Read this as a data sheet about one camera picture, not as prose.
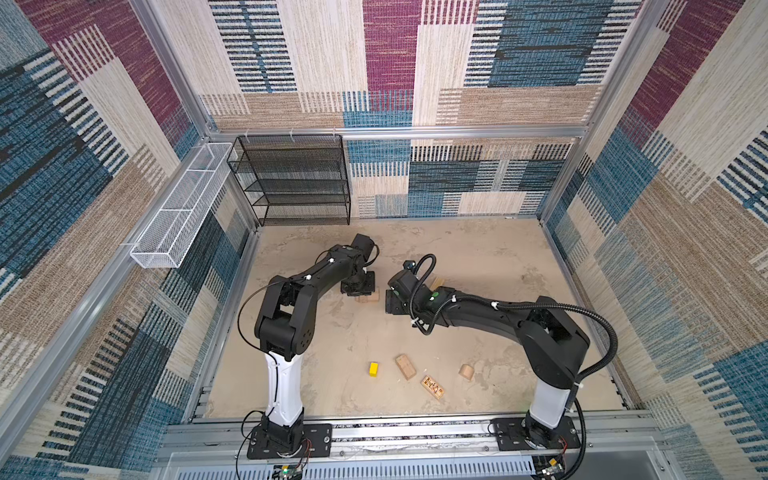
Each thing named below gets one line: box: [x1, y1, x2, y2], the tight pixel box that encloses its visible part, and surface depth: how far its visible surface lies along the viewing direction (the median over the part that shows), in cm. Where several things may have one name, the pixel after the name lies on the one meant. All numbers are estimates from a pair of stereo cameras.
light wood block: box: [430, 276, 445, 291], surface depth 104 cm
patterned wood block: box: [420, 375, 445, 399], surface depth 82 cm
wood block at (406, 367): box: [395, 354, 417, 381], surface depth 85 cm
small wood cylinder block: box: [458, 364, 475, 380], surface depth 86 cm
